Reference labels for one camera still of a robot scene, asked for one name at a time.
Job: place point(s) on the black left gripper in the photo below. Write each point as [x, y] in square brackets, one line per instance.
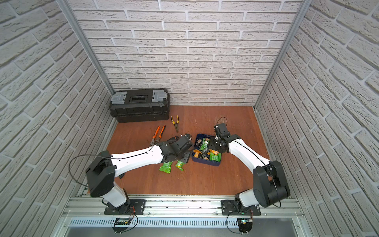
[186, 152]

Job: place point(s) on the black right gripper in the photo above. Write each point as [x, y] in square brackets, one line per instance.
[211, 145]

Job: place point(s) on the green cookie packet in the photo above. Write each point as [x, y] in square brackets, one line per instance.
[180, 165]
[166, 167]

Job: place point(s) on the dark blue storage box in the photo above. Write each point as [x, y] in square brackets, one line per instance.
[202, 143]

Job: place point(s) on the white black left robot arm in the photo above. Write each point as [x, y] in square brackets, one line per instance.
[106, 167]

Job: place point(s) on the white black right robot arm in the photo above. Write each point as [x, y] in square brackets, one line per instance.
[270, 183]

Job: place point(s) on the green packet in box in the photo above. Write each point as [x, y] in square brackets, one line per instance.
[215, 158]

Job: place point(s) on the orange packet in box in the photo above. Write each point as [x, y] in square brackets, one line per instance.
[196, 153]

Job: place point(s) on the black plastic toolbox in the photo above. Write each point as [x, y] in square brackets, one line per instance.
[140, 105]

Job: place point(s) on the right controller board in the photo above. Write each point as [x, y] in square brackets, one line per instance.
[244, 225]

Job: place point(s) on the controller board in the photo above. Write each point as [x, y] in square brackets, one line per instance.
[122, 225]
[244, 225]

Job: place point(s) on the left controller board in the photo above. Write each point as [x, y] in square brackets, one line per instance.
[122, 225]

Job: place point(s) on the yellow handled pliers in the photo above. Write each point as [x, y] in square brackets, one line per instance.
[175, 123]

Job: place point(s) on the orange handled pliers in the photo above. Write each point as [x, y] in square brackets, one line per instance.
[158, 135]

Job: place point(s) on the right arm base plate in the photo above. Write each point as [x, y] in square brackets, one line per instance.
[233, 207]

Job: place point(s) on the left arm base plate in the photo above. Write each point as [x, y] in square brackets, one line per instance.
[131, 206]

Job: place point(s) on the aluminium rail frame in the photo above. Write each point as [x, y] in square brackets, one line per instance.
[180, 215]

